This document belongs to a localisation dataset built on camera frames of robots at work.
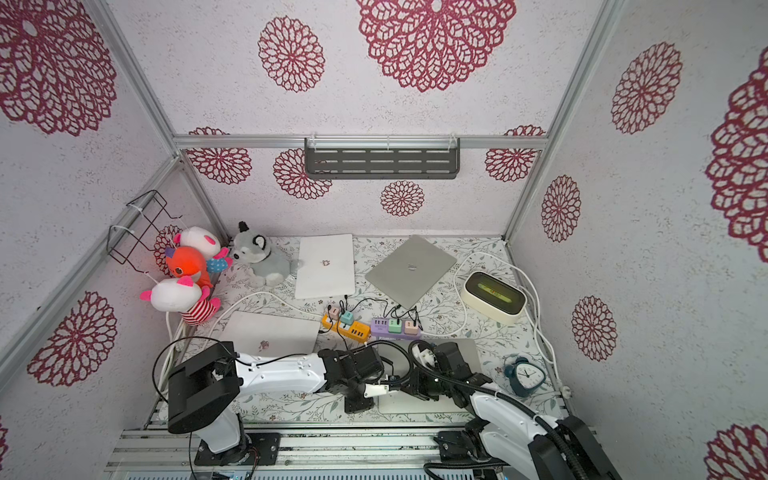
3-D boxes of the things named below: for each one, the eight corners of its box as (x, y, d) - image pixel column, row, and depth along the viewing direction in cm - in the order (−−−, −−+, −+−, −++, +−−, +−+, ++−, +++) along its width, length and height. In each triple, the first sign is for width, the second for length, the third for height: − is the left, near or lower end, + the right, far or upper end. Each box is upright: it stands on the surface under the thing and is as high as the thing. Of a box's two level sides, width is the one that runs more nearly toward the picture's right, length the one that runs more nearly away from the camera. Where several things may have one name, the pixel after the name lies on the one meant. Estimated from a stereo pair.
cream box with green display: (452, 305, 103) (455, 294, 98) (464, 279, 110) (468, 267, 105) (513, 333, 96) (521, 322, 91) (522, 302, 104) (530, 291, 98)
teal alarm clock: (520, 401, 83) (528, 395, 79) (497, 375, 88) (502, 368, 84) (541, 382, 86) (549, 376, 82) (518, 358, 91) (524, 351, 87)
